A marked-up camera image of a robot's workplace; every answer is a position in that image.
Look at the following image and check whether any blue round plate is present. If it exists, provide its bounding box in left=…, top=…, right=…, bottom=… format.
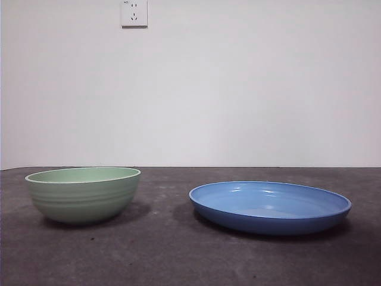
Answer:
left=188, top=180, right=352, bottom=236

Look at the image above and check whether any green ribbed bowl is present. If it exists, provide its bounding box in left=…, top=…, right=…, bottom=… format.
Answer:
left=24, top=167, right=142, bottom=225

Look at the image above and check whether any white wall socket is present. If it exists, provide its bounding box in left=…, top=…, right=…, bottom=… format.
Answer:
left=120, top=0, right=149, bottom=30

